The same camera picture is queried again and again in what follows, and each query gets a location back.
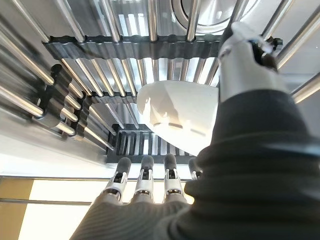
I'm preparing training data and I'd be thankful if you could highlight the cream round plate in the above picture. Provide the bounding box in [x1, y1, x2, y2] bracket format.
[136, 80, 221, 158]

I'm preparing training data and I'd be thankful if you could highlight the black and steel dish rack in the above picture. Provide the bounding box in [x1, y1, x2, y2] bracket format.
[0, 0, 320, 165]

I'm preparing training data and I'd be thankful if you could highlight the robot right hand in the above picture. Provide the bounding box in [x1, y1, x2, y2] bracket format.
[69, 21, 320, 240]

